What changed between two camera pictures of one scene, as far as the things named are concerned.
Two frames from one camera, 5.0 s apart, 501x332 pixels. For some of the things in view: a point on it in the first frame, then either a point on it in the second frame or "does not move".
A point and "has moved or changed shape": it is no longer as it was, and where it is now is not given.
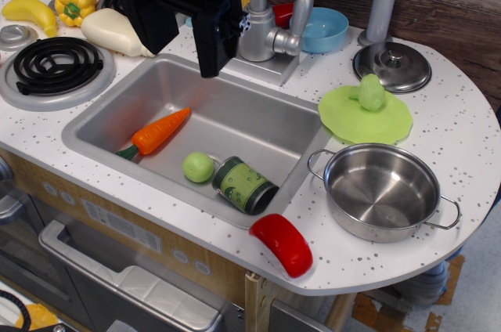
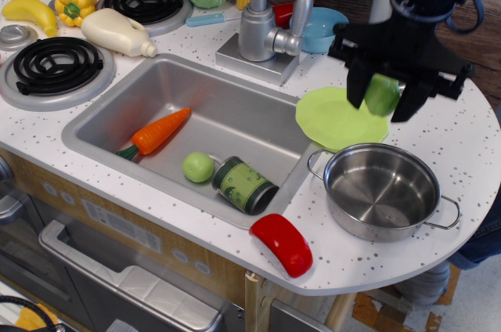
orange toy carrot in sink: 152,135 does not move
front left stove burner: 55,73 does not move
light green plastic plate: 346,118 has moved or changed shape
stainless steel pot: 381,192 does not move
